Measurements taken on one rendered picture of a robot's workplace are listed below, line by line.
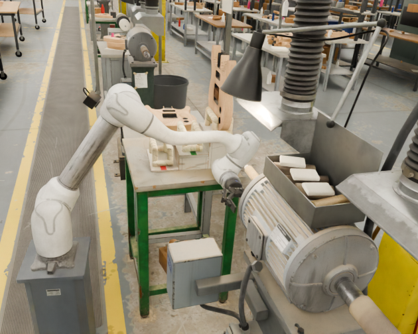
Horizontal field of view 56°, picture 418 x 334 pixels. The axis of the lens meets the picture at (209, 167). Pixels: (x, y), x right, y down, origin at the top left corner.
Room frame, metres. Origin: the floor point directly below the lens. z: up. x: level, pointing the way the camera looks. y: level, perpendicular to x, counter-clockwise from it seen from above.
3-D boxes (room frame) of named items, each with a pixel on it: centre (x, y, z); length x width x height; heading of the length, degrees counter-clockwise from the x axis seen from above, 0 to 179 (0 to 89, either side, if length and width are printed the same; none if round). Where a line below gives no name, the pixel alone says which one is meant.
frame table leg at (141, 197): (1.70, 0.33, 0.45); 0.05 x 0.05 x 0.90; 19
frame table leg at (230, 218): (1.86, -0.14, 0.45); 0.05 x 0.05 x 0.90; 19
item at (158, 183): (2.04, 0.18, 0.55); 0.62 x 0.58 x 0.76; 19
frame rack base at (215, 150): (2.05, -0.03, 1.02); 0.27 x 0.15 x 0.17; 16
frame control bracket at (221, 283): (0.95, -0.08, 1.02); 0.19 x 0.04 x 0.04; 109
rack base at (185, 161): (2.01, 0.12, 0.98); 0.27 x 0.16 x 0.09; 16
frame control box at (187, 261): (0.93, -0.02, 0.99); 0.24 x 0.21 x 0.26; 19
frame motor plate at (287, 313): (0.86, -0.30, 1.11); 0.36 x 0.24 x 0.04; 19
